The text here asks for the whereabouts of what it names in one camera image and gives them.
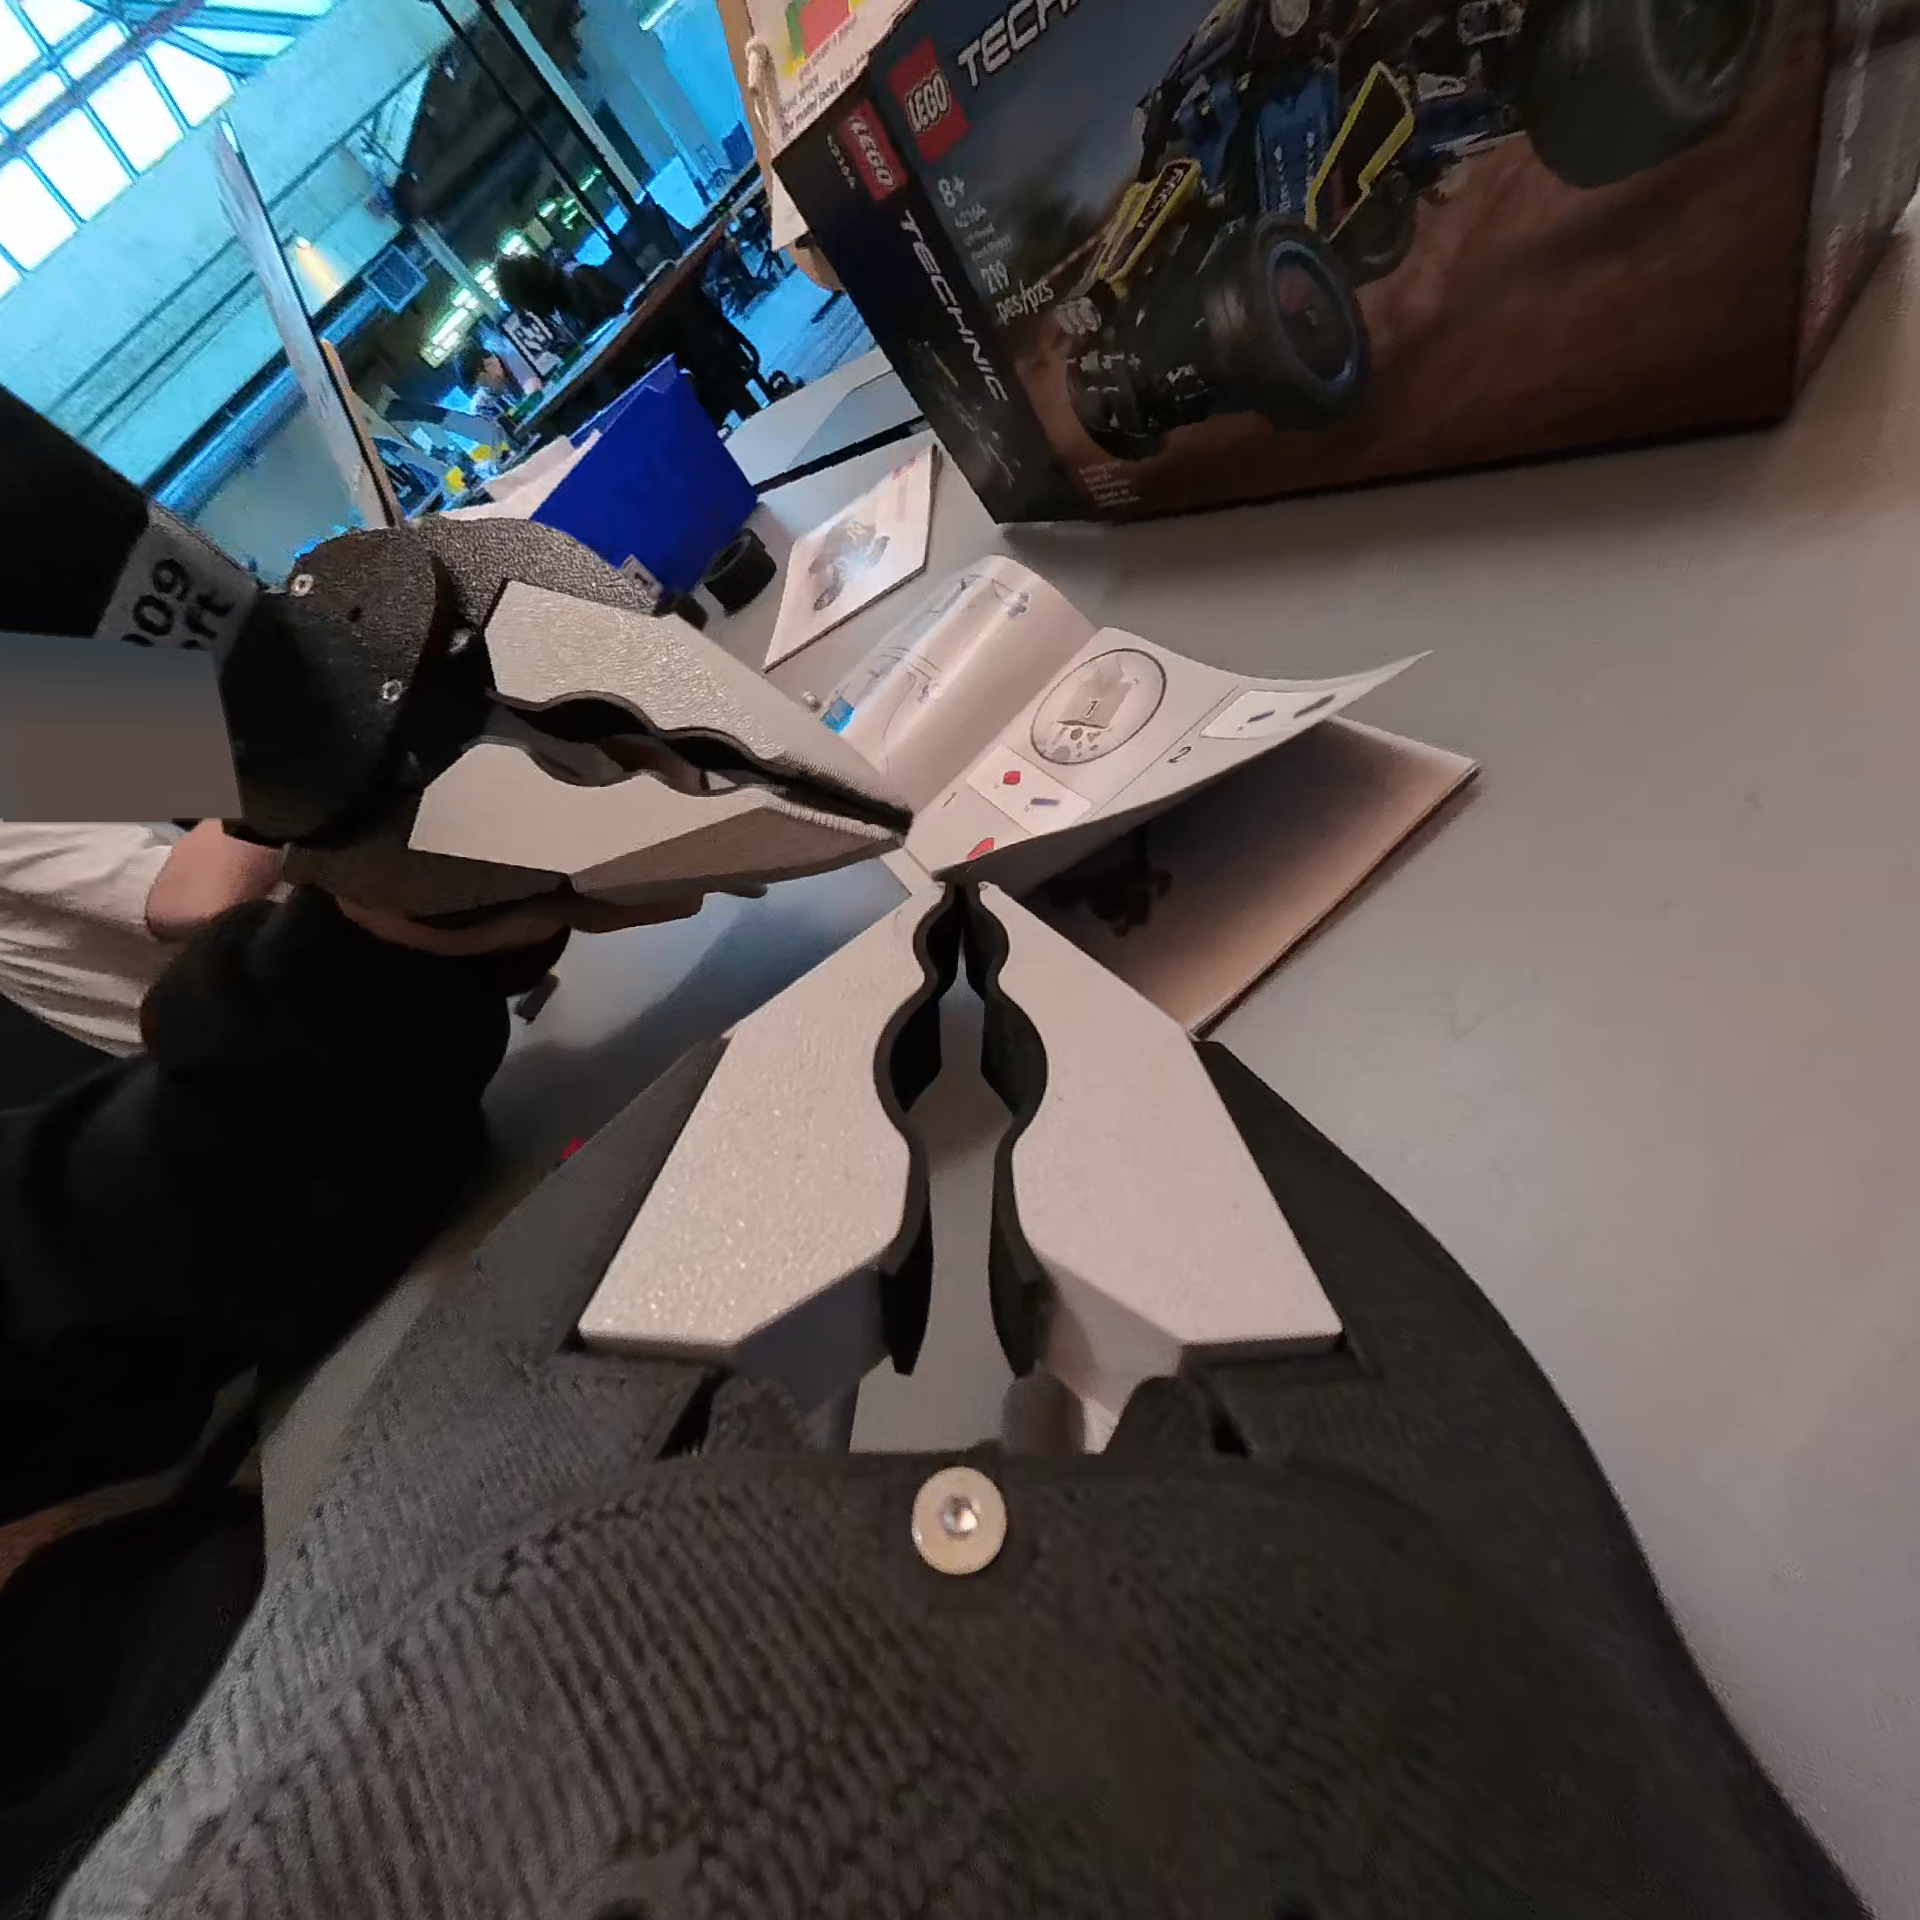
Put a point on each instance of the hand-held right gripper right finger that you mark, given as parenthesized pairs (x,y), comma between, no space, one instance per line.
(1153,1200)

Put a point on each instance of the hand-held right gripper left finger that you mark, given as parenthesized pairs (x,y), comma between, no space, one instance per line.
(764,1200)

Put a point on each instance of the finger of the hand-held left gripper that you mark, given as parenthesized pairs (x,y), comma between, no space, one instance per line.
(599,834)
(645,661)

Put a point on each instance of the instruction booklet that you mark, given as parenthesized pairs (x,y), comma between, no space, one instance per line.
(1110,721)

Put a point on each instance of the person's left forearm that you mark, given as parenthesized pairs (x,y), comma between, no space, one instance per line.
(227,1186)

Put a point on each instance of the toy buggy set box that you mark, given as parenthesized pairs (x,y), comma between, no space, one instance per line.
(1500,301)

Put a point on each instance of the person's left hand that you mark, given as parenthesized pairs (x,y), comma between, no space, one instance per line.
(209,886)

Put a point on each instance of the black rubber tyre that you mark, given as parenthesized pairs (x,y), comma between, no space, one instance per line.
(739,570)

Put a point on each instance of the blue plastic bin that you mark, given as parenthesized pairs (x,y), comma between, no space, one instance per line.
(661,481)

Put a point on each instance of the small buggy cover booklet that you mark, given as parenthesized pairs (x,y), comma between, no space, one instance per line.
(857,555)

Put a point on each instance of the white standing panel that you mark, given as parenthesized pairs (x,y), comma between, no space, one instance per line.
(307,345)

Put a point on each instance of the white cloth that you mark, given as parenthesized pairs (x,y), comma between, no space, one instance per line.
(75,945)

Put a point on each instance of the paper sheet with brick pictures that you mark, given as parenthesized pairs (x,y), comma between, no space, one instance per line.
(816,43)

